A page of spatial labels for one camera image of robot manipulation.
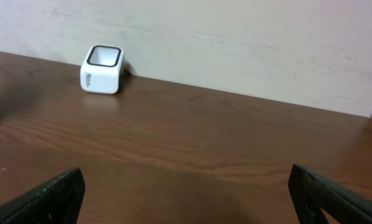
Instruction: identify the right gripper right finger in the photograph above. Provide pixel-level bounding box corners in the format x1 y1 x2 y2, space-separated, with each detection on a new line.
288 164 372 224

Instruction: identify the white barcode scanner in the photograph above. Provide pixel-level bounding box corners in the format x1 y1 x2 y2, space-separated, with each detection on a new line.
80 45 132 95

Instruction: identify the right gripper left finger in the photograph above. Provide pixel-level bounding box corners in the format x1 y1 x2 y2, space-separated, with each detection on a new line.
0 167 85 224

